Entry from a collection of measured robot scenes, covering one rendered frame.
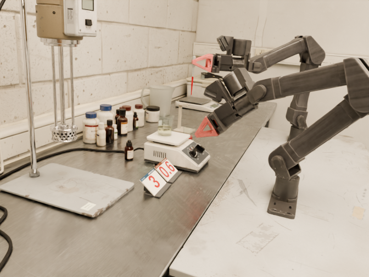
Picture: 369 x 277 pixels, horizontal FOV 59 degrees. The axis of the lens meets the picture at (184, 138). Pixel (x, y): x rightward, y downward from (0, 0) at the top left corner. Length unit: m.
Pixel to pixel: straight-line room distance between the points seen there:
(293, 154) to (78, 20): 0.61
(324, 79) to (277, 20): 1.68
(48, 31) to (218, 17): 1.89
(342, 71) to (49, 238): 0.73
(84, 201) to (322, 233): 0.58
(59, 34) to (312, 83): 0.60
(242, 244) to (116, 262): 0.27
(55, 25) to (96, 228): 0.46
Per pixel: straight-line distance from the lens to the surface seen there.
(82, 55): 1.42
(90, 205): 0.84
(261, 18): 2.52
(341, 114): 0.84
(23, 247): 0.75
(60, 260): 0.70
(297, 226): 0.86
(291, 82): 0.87
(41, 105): 1.27
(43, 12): 0.83
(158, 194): 0.90
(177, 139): 1.09
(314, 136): 0.87
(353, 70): 0.81
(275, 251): 0.75
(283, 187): 0.93
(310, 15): 2.49
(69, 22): 0.80
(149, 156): 1.10
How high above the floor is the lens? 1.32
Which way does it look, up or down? 17 degrees down
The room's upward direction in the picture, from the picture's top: 4 degrees clockwise
